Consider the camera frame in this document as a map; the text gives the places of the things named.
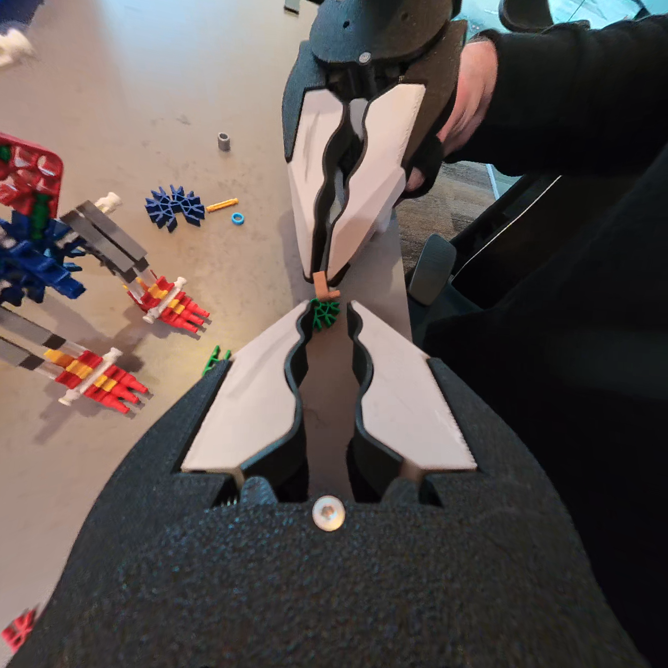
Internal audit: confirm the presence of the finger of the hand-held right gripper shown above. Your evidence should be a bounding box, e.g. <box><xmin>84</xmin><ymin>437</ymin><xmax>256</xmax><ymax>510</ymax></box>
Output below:
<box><xmin>325</xmin><ymin>82</ymin><xmax>427</xmax><ymax>287</ymax></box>
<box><xmin>287</xmin><ymin>89</ymin><xmax>348</xmax><ymax>276</ymax></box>

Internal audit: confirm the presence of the green connector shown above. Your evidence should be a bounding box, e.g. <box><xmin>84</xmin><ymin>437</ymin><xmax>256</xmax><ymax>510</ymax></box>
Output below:
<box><xmin>310</xmin><ymin>297</ymin><xmax>341</xmax><ymax>331</ymax></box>
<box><xmin>202</xmin><ymin>344</ymin><xmax>233</xmax><ymax>376</ymax></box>

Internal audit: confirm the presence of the tan clip connector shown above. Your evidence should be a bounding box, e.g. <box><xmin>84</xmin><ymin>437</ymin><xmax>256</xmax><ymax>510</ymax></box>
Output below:
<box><xmin>313</xmin><ymin>271</ymin><xmax>341</xmax><ymax>303</ymax></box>

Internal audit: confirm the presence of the grey chair armrest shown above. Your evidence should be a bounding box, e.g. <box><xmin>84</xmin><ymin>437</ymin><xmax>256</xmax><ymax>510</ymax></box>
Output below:
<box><xmin>408</xmin><ymin>234</ymin><xmax>458</xmax><ymax>307</ymax></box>

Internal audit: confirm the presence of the red connector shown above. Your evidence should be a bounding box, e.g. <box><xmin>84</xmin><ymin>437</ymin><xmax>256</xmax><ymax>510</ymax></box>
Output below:
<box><xmin>0</xmin><ymin>608</ymin><xmax>40</xmax><ymax>653</ymax></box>

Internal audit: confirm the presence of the person's right hand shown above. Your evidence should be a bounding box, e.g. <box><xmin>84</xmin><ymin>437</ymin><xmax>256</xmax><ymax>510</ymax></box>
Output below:
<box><xmin>406</xmin><ymin>39</ymin><xmax>499</xmax><ymax>191</ymax></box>

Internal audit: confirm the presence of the black office chair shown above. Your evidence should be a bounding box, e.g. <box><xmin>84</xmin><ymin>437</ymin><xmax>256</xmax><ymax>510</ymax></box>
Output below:
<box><xmin>451</xmin><ymin>169</ymin><xmax>570</xmax><ymax>309</ymax></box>

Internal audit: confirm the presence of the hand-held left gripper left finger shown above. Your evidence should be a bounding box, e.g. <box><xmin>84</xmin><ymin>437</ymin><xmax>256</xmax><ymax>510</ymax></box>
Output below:
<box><xmin>181</xmin><ymin>302</ymin><xmax>312</xmax><ymax>504</ymax></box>

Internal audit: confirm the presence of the colourful construction toy model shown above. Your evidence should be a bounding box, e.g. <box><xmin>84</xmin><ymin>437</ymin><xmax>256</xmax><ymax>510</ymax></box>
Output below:
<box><xmin>0</xmin><ymin>29</ymin><xmax>210</xmax><ymax>415</ymax></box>

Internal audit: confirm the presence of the blue snowflake connector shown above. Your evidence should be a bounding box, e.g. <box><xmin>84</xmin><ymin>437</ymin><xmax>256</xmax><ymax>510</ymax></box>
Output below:
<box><xmin>145</xmin><ymin>185</ymin><xmax>205</xmax><ymax>230</ymax></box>

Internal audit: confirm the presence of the person's right forearm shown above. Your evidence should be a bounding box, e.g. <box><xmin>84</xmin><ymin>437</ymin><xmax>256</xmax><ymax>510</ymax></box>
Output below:
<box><xmin>444</xmin><ymin>16</ymin><xmax>668</xmax><ymax>178</ymax></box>

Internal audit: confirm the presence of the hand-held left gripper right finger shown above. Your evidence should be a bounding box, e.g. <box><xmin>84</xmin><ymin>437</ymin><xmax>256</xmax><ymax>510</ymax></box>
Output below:
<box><xmin>347</xmin><ymin>302</ymin><xmax>478</xmax><ymax>504</ymax></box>

